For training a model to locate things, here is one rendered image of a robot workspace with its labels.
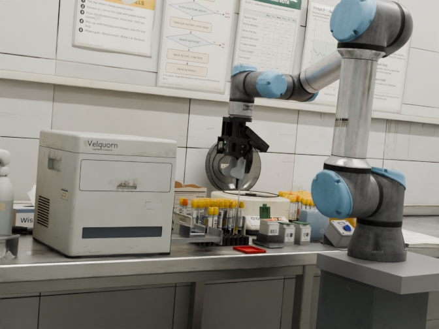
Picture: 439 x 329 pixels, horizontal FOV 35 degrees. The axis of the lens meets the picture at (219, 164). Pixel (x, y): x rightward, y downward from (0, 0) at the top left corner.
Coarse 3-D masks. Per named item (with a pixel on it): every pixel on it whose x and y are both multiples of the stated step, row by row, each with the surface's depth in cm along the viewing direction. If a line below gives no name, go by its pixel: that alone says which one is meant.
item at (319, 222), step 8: (304, 216) 221; (312, 216) 222; (320, 216) 224; (312, 224) 222; (320, 224) 224; (328, 224) 226; (312, 232) 222; (320, 232) 224; (312, 240) 221; (320, 240) 223
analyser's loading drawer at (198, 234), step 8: (184, 232) 188; (192, 232) 193; (200, 232) 190; (208, 232) 197; (216, 232) 193; (176, 240) 184; (184, 240) 185; (192, 240) 187; (200, 240) 188; (208, 240) 190; (216, 240) 191
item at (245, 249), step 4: (236, 248) 196; (240, 248) 198; (244, 248) 199; (248, 248) 200; (252, 248) 200; (256, 248) 199; (244, 252) 192; (248, 252) 192; (252, 252) 193; (256, 252) 193; (260, 252) 194; (264, 252) 195
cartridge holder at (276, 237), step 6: (258, 234) 209; (264, 234) 206; (252, 240) 211; (258, 240) 208; (264, 240) 206; (270, 240) 206; (276, 240) 207; (270, 246) 204; (276, 246) 205; (282, 246) 206
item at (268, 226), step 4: (260, 220) 209; (264, 220) 207; (268, 220) 208; (272, 220) 209; (260, 224) 209; (264, 224) 207; (268, 224) 206; (272, 224) 206; (276, 224) 207; (260, 228) 209; (264, 228) 207; (268, 228) 206; (272, 228) 206; (276, 228) 207; (260, 232) 209; (264, 232) 207; (268, 232) 206; (272, 232) 207; (276, 232) 207
